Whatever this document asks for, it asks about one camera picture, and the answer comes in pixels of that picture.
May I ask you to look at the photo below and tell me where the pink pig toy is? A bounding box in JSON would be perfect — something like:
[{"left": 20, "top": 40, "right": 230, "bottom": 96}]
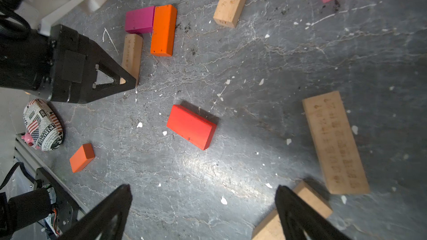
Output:
[{"left": 21, "top": 133, "right": 36, "bottom": 148}]

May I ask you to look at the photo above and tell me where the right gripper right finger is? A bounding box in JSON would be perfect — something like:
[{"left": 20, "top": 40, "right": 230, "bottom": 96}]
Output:
[{"left": 275, "top": 185, "right": 350, "bottom": 240}]

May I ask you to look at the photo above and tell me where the red block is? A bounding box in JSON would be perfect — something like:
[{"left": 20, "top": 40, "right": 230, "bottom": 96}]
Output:
[{"left": 166, "top": 104, "right": 217, "bottom": 150}]

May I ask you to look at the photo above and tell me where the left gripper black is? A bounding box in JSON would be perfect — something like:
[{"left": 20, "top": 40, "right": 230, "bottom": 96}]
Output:
[{"left": 1, "top": 25, "right": 136, "bottom": 103}]

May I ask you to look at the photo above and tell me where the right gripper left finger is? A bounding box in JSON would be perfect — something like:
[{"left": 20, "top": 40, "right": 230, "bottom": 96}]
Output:
[{"left": 59, "top": 184, "right": 133, "bottom": 240}]

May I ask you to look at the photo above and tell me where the magenta block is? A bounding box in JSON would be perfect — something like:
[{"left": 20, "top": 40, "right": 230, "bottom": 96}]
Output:
[{"left": 125, "top": 6, "right": 155, "bottom": 34}]

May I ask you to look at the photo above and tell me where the orange block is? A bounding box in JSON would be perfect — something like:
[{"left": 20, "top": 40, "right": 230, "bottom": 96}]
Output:
[
  {"left": 70, "top": 143, "right": 95, "bottom": 173},
  {"left": 150, "top": 4, "right": 177, "bottom": 57}
]

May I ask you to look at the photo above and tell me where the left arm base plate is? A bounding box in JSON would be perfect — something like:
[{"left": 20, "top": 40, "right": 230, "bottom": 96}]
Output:
[{"left": 35, "top": 167, "right": 88, "bottom": 237}]

